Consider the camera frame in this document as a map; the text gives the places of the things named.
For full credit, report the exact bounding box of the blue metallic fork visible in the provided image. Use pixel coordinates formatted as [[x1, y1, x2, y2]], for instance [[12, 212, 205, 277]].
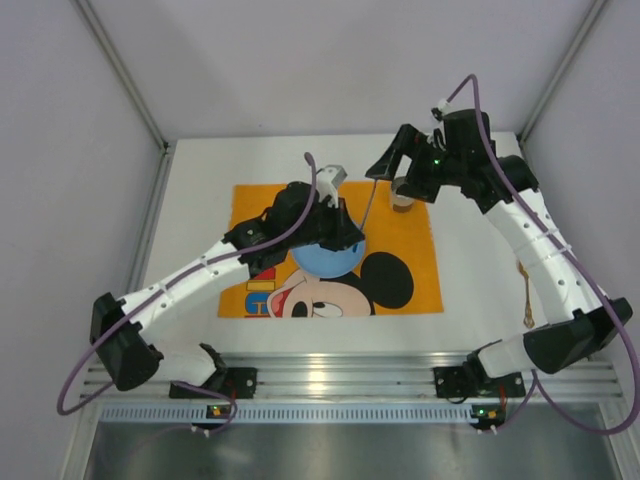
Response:
[[359, 180, 378, 232]]

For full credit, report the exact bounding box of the blue plastic plate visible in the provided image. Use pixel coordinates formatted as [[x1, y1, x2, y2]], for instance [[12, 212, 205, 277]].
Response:
[[291, 240, 366, 279]]

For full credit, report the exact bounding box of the aluminium rail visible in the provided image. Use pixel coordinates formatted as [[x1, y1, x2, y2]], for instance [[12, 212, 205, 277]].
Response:
[[79, 352, 623, 400]]

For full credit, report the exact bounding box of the gold spoon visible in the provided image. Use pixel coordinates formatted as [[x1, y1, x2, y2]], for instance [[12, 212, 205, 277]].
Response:
[[517, 261, 535, 329]]

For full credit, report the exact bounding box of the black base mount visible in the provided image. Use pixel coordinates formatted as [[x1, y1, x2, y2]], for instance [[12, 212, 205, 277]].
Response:
[[433, 366, 526, 400], [169, 367, 258, 400]]

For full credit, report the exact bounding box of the slotted cable duct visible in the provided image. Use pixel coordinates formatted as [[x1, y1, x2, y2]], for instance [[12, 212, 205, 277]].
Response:
[[100, 403, 504, 425]]

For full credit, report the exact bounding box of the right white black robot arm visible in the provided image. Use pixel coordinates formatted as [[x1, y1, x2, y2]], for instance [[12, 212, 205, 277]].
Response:
[[365, 109, 633, 385]]

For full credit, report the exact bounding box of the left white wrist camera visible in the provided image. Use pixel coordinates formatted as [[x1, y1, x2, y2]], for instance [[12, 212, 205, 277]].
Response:
[[316, 165, 347, 208]]

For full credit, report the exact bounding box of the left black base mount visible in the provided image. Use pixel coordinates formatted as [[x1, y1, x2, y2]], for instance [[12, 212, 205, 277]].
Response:
[[169, 367, 258, 400]]

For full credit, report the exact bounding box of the orange cartoon mouse placemat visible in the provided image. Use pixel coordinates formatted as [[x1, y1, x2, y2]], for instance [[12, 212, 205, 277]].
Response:
[[218, 182, 444, 318]]

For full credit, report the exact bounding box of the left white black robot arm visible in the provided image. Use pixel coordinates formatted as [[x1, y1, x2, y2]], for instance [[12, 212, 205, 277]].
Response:
[[90, 182, 365, 391]]

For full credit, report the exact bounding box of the paper cup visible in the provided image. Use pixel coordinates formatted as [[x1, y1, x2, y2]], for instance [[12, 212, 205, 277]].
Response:
[[390, 176, 414, 213]]

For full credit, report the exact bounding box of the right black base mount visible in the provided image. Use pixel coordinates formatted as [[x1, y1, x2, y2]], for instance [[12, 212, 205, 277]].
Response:
[[433, 366, 526, 400]]

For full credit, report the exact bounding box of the left aluminium frame post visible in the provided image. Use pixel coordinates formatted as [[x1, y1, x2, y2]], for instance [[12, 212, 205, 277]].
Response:
[[69, 0, 171, 151]]

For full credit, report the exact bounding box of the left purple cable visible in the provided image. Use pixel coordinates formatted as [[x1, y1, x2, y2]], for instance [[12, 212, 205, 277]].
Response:
[[58, 152, 319, 436]]

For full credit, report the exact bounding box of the aluminium frame post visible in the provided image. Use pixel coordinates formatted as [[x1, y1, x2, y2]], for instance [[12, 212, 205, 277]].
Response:
[[69, 0, 171, 151], [516, 0, 612, 148]]

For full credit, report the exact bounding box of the right aluminium frame post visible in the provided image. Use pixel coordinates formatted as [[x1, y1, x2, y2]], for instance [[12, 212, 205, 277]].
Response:
[[516, 0, 612, 148]]

